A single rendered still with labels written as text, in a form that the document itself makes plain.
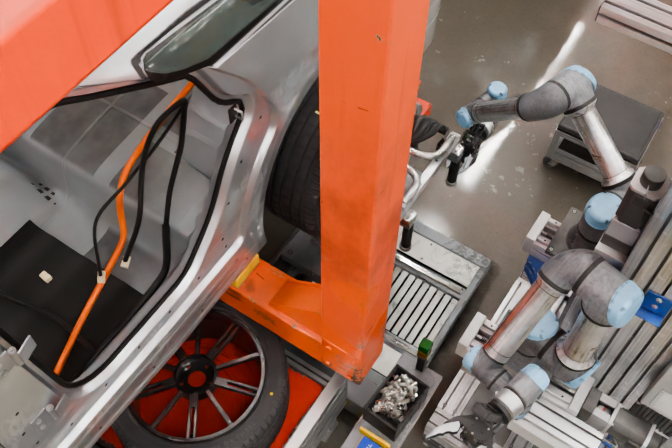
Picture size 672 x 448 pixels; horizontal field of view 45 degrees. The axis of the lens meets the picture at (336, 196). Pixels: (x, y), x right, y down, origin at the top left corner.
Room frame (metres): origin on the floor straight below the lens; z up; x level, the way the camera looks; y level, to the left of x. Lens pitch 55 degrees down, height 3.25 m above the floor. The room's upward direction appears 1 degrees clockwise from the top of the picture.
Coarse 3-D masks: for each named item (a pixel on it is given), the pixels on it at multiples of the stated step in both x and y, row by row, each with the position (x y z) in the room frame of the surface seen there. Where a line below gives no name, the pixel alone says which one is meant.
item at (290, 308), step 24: (264, 264) 1.48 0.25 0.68; (240, 288) 1.38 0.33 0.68; (264, 288) 1.38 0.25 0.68; (288, 288) 1.37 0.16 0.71; (312, 288) 1.33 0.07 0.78; (264, 312) 1.30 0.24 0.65; (288, 312) 1.27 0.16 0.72; (312, 312) 1.22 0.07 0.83; (288, 336) 1.25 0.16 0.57; (312, 336) 1.20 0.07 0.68
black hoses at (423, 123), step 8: (416, 120) 1.87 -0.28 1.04; (424, 120) 1.86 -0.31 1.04; (432, 120) 1.87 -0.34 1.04; (416, 128) 1.85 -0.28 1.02; (424, 128) 1.84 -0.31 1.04; (432, 128) 1.83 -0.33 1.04; (440, 128) 1.84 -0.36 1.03; (448, 128) 1.88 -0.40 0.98; (416, 136) 1.82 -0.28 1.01; (424, 136) 1.82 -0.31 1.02; (416, 144) 1.81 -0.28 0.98
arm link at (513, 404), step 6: (504, 390) 0.80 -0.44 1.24; (498, 396) 0.78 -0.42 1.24; (504, 396) 0.78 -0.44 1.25; (510, 396) 0.78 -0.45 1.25; (516, 396) 0.78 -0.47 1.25; (504, 402) 0.76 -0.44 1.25; (510, 402) 0.76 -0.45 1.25; (516, 402) 0.76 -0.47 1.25; (510, 408) 0.75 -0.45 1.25; (516, 408) 0.75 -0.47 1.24; (522, 408) 0.75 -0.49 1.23; (516, 414) 0.74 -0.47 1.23
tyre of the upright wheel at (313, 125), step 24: (312, 96) 1.85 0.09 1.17; (312, 120) 1.77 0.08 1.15; (288, 144) 1.72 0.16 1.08; (312, 144) 1.70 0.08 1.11; (288, 168) 1.66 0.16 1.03; (312, 168) 1.64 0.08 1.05; (288, 192) 1.62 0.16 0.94; (312, 192) 1.58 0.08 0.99; (288, 216) 1.61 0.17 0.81; (312, 216) 1.56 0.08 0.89
